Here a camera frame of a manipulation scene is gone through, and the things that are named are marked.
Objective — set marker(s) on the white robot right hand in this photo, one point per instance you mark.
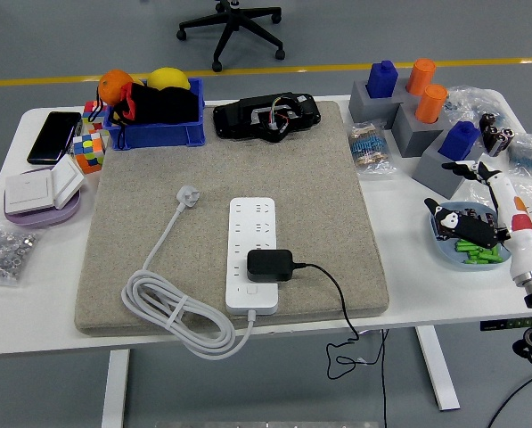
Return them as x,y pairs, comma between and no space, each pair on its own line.
521,241

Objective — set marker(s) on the black plug adapter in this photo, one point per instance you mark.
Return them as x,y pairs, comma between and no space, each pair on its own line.
270,265

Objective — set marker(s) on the white power strip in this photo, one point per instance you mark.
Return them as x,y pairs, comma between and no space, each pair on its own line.
252,214

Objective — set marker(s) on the pile of green batteries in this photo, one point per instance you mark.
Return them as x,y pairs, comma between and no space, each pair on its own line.
475,252

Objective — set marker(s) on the light blue plate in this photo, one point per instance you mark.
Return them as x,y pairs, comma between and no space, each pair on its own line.
452,260

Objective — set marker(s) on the black table control panel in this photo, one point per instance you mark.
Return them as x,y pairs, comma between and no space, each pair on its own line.
515,323

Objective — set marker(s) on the bag of blue resistors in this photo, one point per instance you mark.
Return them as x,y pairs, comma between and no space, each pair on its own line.
528,158

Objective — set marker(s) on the black capacitor bundle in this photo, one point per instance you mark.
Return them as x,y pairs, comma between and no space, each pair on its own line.
497,136

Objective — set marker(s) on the blue peg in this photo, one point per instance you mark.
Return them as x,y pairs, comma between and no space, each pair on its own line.
381,80
459,142

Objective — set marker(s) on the clear plastic parts bag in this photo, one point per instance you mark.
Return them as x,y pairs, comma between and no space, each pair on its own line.
470,100

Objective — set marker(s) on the white table leg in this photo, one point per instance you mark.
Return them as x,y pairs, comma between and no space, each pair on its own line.
115,388
439,379

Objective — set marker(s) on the orange peg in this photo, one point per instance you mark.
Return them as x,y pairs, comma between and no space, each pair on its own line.
430,104
420,76

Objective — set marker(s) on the bag of striped resistors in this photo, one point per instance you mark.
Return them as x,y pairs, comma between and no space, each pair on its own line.
370,147

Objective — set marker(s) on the wide grey peg block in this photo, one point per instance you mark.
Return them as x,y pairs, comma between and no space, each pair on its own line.
363,111

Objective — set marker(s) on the grey-brown mat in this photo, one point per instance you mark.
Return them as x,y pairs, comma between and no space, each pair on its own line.
292,178

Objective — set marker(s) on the black open electronic device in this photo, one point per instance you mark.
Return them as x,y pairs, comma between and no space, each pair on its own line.
234,118

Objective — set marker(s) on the black office chair base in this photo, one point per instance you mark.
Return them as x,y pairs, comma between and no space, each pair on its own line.
230,27

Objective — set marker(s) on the blue plastic bin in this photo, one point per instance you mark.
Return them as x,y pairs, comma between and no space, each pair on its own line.
158,134

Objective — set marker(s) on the yellow lemon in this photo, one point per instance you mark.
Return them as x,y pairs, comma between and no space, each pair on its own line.
167,78

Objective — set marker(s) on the orange fruit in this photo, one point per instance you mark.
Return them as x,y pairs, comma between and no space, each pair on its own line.
114,84

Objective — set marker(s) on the colourful puzzle cube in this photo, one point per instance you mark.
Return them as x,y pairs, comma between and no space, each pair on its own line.
89,151
88,111

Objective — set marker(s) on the purple plate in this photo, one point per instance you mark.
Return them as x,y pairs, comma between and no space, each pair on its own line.
43,218

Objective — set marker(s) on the black smartphone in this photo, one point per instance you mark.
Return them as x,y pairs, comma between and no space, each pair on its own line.
54,136

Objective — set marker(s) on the bag of metal nuts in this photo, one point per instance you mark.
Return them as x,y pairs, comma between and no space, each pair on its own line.
5,254

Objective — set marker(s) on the small white wall switch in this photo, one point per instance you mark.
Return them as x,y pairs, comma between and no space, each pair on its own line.
67,180

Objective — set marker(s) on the large white wall switch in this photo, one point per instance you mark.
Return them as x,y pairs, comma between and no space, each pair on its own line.
27,191

